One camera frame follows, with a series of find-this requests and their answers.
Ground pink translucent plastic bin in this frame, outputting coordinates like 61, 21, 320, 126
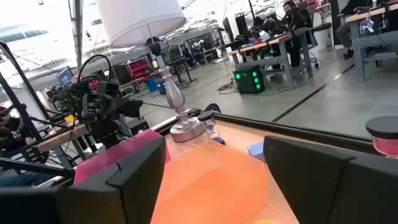
73, 128, 172, 185

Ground small lavender wall charger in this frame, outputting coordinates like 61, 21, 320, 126
247, 140, 266, 163

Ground brown bottle black cap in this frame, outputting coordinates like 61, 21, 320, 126
197, 110, 227, 146

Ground grey desk wooden top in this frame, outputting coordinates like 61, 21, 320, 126
345, 2, 398, 83
228, 27, 315, 90

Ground black rig posts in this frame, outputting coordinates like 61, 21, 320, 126
0, 41, 77, 179

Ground black-capped hourglass pink sand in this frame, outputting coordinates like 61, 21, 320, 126
364, 115, 398, 160

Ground orange translucent plastic bin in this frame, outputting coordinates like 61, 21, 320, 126
150, 139, 270, 224

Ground silver metal lamp base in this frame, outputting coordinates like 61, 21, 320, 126
146, 36, 208, 144

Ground computer monitor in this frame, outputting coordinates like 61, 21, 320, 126
55, 65, 75, 86

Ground white lamp shade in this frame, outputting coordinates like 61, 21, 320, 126
95, 0, 187, 49

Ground red storage bins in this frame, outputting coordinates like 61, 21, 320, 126
128, 60, 152, 80

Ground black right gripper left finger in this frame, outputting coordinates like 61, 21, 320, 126
57, 136, 167, 224

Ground white trash bin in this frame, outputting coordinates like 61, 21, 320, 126
312, 22, 333, 52

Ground black computer tower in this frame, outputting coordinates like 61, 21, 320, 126
233, 66, 266, 95

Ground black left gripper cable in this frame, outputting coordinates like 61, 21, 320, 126
76, 54, 113, 83

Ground wooden workbench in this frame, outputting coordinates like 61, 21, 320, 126
36, 123, 91, 170

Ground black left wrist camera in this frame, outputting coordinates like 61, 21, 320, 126
98, 80, 120, 98

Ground person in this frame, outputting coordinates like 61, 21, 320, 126
279, 0, 313, 78
0, 105, 55, 189
335, 0, 379, 60

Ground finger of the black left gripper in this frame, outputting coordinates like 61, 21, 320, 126
101, 95, 144, 118

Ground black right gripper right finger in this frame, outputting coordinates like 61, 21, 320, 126
263, 136, 398, 224

